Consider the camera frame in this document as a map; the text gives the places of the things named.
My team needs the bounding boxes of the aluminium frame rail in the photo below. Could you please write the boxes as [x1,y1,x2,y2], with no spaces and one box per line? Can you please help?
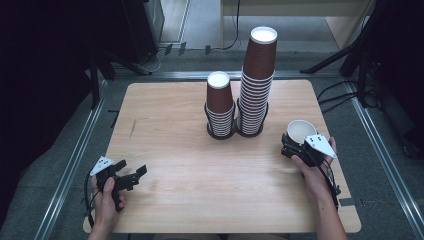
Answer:
[112,69,346,82]
[344,80,424,240]
[33,79,110,240]

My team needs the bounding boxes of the single brown paper cup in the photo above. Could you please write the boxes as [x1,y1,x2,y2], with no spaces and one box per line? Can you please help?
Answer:
[285,119,318,146]

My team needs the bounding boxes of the tall stack of brown cups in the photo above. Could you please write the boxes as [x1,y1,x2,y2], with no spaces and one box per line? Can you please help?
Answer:
[236,25,279,136]

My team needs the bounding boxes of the short stack of brown cups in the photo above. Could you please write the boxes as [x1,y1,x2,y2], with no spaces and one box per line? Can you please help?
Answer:
[204,70,236,138]

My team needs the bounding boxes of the black cabinet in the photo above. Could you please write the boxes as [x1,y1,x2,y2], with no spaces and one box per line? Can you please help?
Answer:
[120,0,166,65]

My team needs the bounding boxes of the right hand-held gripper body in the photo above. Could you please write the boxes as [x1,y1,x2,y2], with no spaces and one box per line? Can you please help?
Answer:
[289,133,338,168]

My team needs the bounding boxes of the black hanging cable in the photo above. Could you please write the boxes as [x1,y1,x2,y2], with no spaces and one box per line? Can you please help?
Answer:
[221,0,242,52]

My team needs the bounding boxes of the black metal stand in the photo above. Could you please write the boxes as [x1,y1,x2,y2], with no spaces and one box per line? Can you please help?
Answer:
[87,49,154,110]

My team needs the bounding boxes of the black floor cables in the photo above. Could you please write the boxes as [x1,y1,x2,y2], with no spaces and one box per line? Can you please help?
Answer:
[315,79,383,115]

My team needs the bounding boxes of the hand-held gripper cable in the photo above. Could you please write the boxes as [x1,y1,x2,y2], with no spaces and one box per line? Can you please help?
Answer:
[314,156,342,210]
[82,170,102,230]

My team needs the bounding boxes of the black tape strip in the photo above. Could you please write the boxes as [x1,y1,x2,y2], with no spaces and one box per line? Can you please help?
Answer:
[107,109,122,130]

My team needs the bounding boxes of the black tripod stand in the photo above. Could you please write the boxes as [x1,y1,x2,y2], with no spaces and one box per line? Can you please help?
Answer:
[299,0,424,109]

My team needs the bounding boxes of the person's right hand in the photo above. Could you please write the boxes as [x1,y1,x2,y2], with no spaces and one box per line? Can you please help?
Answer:
[291,135,338,199]

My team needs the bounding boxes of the dark tape patch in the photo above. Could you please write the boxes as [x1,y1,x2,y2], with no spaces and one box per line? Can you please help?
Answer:
[338,197,357,208]

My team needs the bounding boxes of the person's left hand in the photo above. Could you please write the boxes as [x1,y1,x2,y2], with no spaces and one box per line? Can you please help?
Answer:
[89,175,128,232]

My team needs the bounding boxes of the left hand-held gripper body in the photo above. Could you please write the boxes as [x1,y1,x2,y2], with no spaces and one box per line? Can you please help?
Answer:
[89,155,142,213]

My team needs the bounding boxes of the left hand-held gripper cable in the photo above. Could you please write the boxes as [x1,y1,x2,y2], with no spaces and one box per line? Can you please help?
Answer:
[82,170,102,230]

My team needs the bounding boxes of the right hand-held gripper cable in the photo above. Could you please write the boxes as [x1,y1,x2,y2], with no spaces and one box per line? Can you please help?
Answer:
[314,156,342,210]

